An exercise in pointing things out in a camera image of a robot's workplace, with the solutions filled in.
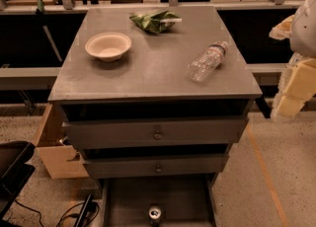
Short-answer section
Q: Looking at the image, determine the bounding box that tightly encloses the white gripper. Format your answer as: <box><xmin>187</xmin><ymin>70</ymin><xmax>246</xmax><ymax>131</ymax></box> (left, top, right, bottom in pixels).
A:
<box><xmin>269</xmin><ymin>15</ymin><xmax>316</xmax><ymax>118</ymax></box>

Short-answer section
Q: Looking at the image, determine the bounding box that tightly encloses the redbull can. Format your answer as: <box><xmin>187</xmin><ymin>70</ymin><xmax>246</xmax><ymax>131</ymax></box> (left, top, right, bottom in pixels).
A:
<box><xmin>148</xmin><ymin>205</ymin><xmax>162</xmax><ymax>226</ymax></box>

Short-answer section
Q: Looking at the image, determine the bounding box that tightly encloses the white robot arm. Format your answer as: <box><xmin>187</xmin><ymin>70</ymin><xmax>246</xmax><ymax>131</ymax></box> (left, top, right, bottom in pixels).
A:
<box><xmin>269</xmin><ymin>0</ymin><xmax>316</xmax><ymax>120</ymax></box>

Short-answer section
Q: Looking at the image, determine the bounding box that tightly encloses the grey drawer cabinet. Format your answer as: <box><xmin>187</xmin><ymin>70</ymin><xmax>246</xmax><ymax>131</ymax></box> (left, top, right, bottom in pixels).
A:
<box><xmin>47</xmin><ymin>5</ymin><xmax>264</xmax><ymax>186</ymax></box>

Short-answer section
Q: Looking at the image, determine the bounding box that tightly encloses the grey bottom drawer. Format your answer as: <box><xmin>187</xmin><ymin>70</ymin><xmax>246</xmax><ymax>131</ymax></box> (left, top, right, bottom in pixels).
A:
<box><xmin>100</xmin><ymin>175</ymin><xmax>219</xmax><ymax>227</ymax></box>

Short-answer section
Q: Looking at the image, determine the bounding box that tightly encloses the grey drawer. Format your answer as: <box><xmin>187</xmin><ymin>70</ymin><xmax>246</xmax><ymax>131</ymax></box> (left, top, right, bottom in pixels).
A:
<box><xmin>83</xmin><ymin>144</ymin><xmax>229</xmax><ymax>179</ymax></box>
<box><xmin>100</xmin><ymin>175</ymin><xmax>219</xmax><ymax>227</ymax></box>
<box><xmin>63</xmin><ymin>99</ymin><xmax>249</xmax><ymax>149</ymax></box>

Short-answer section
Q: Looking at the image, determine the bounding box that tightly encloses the grey middle drawer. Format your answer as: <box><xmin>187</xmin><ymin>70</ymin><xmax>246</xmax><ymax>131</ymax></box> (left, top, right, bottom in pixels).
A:
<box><xmin>83</xmin><ymin>144</ymin><xmax>229</xmax><ymax>179</ymax></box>

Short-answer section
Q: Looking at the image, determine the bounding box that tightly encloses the grey top drawer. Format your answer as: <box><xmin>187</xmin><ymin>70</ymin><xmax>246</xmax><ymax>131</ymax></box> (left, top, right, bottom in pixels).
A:
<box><xmin>63</xmin><ymin>99</ymin><xmax>249</xmax><ymax>149</ymax></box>

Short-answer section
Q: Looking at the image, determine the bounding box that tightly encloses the right grey bench shelf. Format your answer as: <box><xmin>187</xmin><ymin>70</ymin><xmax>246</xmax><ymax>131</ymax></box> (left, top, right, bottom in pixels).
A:
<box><xmin>247</xmin><ymin>63</ymin><xmax>285</xmax><ymax>86</ymax></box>

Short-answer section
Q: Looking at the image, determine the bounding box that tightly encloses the grey bench shelf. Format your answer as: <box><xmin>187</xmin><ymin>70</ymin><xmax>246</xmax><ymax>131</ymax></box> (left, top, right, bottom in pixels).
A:
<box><xmin>0</xmin><ymin>67</ymin><xmax>60</xmax><ymax>91</ymax></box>
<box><xmin>247</xmin><ymin>63</ymin><xmax>285</xmax><ymax>86</ymax></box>

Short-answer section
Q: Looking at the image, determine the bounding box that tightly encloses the clear plastic water bottle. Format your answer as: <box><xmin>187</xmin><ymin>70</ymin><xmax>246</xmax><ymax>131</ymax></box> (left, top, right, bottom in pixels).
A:
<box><xmin>188</xmin><ymin>41</ymin><xmax>228</xmax><ymax>82</ymax></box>

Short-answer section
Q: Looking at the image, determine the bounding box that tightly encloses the green chip bag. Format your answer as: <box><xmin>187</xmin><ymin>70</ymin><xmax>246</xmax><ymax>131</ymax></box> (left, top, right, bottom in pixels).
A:
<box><xmin>129</xmin><ymin>11</ymin><xmax>182</xmax><ymax>35</ymax></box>

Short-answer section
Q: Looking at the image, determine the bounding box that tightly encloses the white paper bowl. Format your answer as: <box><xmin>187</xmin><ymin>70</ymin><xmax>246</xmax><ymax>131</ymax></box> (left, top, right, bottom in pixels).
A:
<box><xmin>85</xmin><ymin>33</ymin><xmax>131</xmax><ymax>62</ymax></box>

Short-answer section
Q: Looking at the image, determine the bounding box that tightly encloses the black flat device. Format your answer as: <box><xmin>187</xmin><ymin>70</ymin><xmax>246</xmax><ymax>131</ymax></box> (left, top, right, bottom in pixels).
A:
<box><xmin>73</xmin><ymin>194</ymin><xmax>93</xmax><ymax>227</ymax></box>

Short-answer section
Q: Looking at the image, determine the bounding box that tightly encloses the cardboard box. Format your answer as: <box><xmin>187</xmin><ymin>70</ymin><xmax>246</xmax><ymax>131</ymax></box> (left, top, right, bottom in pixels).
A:
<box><xmin>34</xmin><ymin>104</ymin><xmax>88</xmax><ymax>179</ymax></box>

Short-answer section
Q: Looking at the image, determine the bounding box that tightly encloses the left grey bench shelf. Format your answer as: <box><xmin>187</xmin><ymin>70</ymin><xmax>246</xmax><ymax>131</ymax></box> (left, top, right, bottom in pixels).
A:
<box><xmin>0</xmin><ymin>67</ymin><xmax>60</xmax><ymax>91</ymax></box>

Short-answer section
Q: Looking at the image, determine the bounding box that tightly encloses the black floor cable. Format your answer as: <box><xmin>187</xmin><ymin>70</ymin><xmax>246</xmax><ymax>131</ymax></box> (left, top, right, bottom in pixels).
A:
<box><xmin>13</xmin><ymin>199</ymin><xmax>100</xmax><ymax>227</ymax></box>

